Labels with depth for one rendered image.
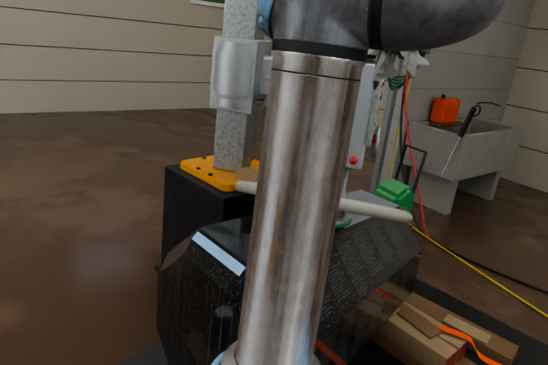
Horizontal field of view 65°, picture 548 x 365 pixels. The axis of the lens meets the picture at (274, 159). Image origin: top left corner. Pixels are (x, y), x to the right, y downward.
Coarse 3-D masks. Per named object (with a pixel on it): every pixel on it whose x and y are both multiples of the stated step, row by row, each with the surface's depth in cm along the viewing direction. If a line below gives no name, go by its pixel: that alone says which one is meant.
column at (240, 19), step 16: (240, 0) 230; (256, 0) 227; (224, 16) 234; (240, 16) 232; (256, 16) 230; (224, 32) 236; (240, 32) 234; (256, 32) 234; (224, 112) 249; (256, 112) 262; (224, 128) 251; (240, 128) 249; (224, 144) 254; (240, 144) 251; (224, 160) 257; (240, 160) 254
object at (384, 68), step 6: (384, 54) 104; (378, 60) 106; (384, 60) 104; (390, 60) 105; (378, 66) 105; (384, 66) 105; (390, 66) 106; (378, 72) 105; (384, 72) 107; (390, 72) 107; (396, 72) 108; (378, 78) 106
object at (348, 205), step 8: (240, 184) 110; (248, 184) 106; (256, 184) 104; (248, 192) 106; (344, 200) 95; (352, 200) 96; (344, 208) 95; (352, 208) 95; (360, 208) 95; (368, 208) 96; (376, 208) 97; (384, 208) 98; (392, 208) 101; (376, 216) 98; (384, 216) 98; (392, 216) 100; (400, 216) 102; (408, 216) 105
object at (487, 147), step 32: (416, 128) 441; (448, 128) 488; (480, 128) 513; (512, 128) 484; (416, 160) 444; (480, 160) 437; (512, 160) 488; (416, 192) 463; (448, 192) 434; (480, 192) 504
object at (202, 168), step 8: (184, 160) 269; (192, 160) 271; (200, 160) 272; (208, 160) 274; (256, 160) 286; (184, 168) 261; (192, 168) 256; (200, 168) 255; (208, 168) 259; (256, 168) 269; (200, 176) 250; (208, 176) 246; (216, 176) 247; (224, 176) 249; (232, 176) 250; (216, 184) 240; (224, 184) 237; (232, 184) 238
